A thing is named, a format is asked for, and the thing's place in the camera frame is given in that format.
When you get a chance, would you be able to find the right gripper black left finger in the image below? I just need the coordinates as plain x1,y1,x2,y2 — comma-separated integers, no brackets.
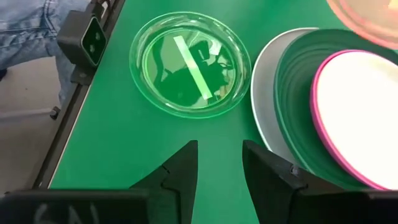
129,139,199,224

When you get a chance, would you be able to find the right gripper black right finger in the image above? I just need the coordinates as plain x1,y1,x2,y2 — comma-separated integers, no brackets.
242,139,308,224

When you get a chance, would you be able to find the dark green plastic plate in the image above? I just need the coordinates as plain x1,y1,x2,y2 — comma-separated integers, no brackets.
273,29,398,190

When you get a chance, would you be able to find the pink plastic plate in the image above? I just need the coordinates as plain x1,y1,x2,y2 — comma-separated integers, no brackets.
310,49,398,191

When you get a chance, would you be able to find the orange transparent plastic dish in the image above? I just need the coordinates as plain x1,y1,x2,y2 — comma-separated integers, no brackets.
326,0,398,50

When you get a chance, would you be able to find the green table mat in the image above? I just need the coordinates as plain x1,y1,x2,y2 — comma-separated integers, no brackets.
49,0,398,224

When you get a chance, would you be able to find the large white plastic plate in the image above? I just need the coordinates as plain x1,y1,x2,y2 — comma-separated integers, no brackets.
250,27,320,166

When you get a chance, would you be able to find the green transparent plastic dish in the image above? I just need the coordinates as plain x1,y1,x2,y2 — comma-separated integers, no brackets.
129,11,252,119

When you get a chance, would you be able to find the person in blue jeans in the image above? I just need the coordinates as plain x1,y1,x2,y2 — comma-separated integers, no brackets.
0,0,94,105

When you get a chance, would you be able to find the black table frame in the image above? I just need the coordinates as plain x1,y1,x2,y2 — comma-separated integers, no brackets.
30,0,127,191

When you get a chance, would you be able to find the black table-level camera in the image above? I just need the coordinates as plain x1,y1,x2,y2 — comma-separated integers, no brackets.
56,9,108,86

